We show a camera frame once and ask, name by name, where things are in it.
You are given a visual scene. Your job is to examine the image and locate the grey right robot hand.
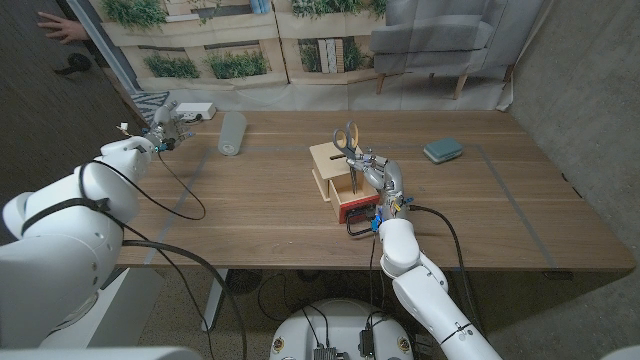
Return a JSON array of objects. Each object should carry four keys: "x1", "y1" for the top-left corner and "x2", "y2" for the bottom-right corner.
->
[{"x1": 348, "y1": 148, "x2": 415, "y2": 224}]

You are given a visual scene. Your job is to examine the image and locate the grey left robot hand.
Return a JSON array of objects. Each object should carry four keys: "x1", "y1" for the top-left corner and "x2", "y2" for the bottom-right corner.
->
[{"x1": 142, "y1": 99, "x2": 196, "y2": 153}]

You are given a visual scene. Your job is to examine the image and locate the grey scissors with yellow handles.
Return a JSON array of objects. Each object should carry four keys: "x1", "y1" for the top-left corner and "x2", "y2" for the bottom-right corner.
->
[{"x1": 332, "y1": 120, "x2": 360, "y2": 196}]

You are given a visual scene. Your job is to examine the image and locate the teal hinged tin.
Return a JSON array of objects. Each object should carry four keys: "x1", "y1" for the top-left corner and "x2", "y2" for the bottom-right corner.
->
[{"x1": 423, "y1": 137, "x2": 465, "y2": 165}]

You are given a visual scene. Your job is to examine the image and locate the grey cylindrical speaker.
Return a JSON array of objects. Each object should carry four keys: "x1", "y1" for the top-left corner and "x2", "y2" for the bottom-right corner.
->
[{"x1": 217, "y1": 110, "x2": 249, "y2": 157}]

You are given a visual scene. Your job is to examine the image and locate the zigzag patterned rug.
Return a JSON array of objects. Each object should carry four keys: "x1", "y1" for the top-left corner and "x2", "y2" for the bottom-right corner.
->
[{"x1": 130, "y1": 90, "x2": 170, "y2": 125}]

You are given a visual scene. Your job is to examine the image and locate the white power strip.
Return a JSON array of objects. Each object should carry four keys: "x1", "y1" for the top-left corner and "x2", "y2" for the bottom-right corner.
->
[{"x1": 175, "y1": 102, "x2": 218, "y2": 124}]

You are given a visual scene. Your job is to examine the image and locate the printed backdrop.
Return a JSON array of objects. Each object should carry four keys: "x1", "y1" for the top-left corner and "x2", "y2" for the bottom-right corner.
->
[{"x1": 89, "y1": 0, "x2": 554, "y2": 112}]

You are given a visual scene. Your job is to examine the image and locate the dark brown door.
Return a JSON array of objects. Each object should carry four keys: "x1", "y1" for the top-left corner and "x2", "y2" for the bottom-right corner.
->
[{"x1": 0, "y1": 0, "x2": 146, "y2": 241}]

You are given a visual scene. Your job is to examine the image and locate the grey tape outline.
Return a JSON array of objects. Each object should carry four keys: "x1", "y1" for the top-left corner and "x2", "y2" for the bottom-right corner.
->
[{"x1": 144, "y1": 143, "x2": 559, "y2": 271}]

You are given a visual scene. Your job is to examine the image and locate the person in dark shirt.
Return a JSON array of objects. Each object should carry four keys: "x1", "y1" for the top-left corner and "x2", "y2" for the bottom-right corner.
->
[{"x1": 37, "y1": 10, "x2": 91, "y2": 45}]

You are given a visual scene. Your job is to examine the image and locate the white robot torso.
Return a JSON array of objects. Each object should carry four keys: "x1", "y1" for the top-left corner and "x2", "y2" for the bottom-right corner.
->
[{"x1": 269, "y1": 298, "x2": 415, "y2": 360}]

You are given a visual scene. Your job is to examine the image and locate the black adapter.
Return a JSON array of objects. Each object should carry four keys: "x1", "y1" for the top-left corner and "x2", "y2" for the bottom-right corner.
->
[{"x1": 358, "y1": 328, "x2": 375, "y2": 359}]

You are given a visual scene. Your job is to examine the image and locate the black round floor device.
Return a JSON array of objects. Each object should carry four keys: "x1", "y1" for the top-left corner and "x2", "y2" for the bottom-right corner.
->
[{"x1": 225, "y1": 268, "x2": 257, "y2": 296}]

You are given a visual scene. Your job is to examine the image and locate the black floor box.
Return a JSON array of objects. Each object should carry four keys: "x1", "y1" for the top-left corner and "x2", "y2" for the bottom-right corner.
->
[{"x1": 414, "y1": 333, "x2": 435, "y2": 359}]

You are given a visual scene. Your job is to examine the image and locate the white table leg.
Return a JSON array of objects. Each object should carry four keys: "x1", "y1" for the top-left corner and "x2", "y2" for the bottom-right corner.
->
[{"x1": 201, "y1": 268, "x2": 230, "y2": 333}]

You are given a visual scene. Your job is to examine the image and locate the white robot body edge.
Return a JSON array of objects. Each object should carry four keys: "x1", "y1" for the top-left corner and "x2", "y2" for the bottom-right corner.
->
[{"x1": 0, "y1": 346, "x2": 204, "y2": 360}]

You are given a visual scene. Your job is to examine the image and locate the red-front wooden drawer, black handle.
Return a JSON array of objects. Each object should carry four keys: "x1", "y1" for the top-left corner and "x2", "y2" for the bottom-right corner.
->
[{"x1": 328, "y1": 172, "x2": 382, "y2": 237}]

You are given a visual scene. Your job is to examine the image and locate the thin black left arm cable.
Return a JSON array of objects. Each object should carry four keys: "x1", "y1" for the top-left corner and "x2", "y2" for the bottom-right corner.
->
[{"x1": 157, "y1": 149, "x2": 207, "y2": 221}]

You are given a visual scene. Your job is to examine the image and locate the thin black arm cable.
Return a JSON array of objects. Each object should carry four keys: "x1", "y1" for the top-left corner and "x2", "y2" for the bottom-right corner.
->
[
  {"x1": 157, "y1": 149, "x2": 207, "y2": 221},
  {"x1": 368, "y1": 232, "x2": 377, "y2": 304}
]

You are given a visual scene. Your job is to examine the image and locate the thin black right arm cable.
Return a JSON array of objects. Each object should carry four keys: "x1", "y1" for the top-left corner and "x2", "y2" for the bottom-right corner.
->
[{"x1": 368, "y1": 232, "x2": 377, "y2": 304}]

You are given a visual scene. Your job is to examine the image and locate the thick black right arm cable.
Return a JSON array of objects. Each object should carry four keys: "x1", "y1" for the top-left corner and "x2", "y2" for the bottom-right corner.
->
[{"x1": 407, "y1": 203, "x2": 484, "y2": 336}]

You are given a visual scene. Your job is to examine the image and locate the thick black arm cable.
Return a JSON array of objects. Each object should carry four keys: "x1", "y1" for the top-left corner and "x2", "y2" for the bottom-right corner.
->
[
  {"x1": 19, "y1": 159, "x2": 249, "y2": 360},
  {"x1": 407, "y1": 203, "x2": 484, "y2": 336}
]

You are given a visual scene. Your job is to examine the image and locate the black door handle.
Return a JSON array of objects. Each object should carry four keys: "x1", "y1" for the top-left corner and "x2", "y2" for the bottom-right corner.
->
[{"x1": 53, "y1": 52, "x2": 93, "y2": 76}]

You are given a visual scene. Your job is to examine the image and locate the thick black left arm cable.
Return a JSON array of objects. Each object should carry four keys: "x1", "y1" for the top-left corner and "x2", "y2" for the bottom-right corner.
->
[{"x1": 19, "y1": 159, "x2": 249, "y2": 360}]

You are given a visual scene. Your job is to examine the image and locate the black floor cable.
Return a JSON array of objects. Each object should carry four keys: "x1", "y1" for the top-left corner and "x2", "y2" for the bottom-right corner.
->
[{"x1": 257, "y1": 272, "x2": 301, "y2": 324}]

